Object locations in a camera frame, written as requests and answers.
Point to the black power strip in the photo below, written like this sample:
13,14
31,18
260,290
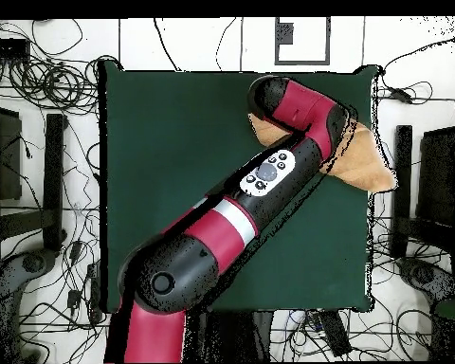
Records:
94,288

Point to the long black bar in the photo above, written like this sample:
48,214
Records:
54,182

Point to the tan terry towel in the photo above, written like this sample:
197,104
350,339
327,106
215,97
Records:
364,163

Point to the black rectangular box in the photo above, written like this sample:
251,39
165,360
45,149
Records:
335,333

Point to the flat black box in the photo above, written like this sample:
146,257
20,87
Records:
7,48

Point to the black inline power adapter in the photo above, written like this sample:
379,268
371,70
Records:
401,95

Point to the grey chair base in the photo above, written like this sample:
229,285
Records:
11,273
422,275

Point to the dark green table cloth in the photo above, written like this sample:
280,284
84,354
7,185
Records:
155,151

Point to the black monitor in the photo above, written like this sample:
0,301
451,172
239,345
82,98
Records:
3,151

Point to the dark grey square frame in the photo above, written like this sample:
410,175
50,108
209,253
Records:
284,34

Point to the small black power adapter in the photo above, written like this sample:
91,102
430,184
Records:
74,298

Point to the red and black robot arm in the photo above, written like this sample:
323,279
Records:
212,235

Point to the large black case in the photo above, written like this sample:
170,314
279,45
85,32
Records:
438,174

